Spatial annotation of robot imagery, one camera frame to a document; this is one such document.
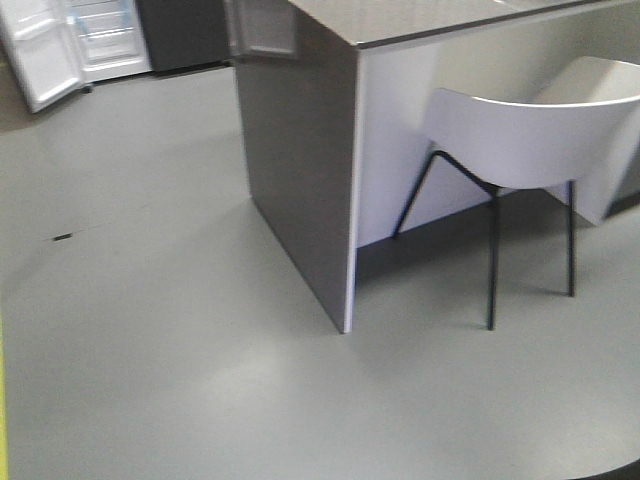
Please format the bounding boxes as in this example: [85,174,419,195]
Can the dark grey side-by-side fridge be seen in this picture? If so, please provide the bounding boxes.
[62,1,230,83]

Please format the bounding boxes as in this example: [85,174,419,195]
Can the white shell chair black legs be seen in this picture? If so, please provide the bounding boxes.
[394,56,639,329]

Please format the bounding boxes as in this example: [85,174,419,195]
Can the open white fridge door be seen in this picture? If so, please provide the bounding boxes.
[1,1,85,113]

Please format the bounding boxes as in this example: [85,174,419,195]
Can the grey island table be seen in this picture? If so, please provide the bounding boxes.
[229,1,639,333]

